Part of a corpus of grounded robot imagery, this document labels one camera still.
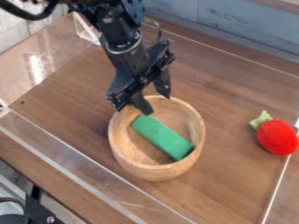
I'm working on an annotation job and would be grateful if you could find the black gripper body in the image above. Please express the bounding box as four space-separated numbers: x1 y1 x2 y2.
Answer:
100 38 174 111

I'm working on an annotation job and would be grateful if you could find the brown wooden bowl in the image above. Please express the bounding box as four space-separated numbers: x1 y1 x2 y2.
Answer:
106 95 205 181

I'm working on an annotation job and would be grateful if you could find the red plush strawberry toy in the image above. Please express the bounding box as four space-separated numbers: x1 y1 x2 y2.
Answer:
248 110 299 156

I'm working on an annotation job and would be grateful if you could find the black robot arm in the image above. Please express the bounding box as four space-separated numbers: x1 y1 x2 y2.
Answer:
0 0 174 115

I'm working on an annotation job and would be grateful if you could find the black clamp with cable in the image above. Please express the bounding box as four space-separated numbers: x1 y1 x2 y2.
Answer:
0 187 65 224

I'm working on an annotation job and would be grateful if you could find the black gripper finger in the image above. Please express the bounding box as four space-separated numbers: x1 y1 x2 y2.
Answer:
130 92 153 115
153 68 170 98

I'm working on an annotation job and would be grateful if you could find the green rectangular block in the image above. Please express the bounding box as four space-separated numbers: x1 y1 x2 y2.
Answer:
130 114 193 161

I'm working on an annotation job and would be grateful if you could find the clear acrylic front wall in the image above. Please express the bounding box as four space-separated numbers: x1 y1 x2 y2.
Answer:
0 108 194 224

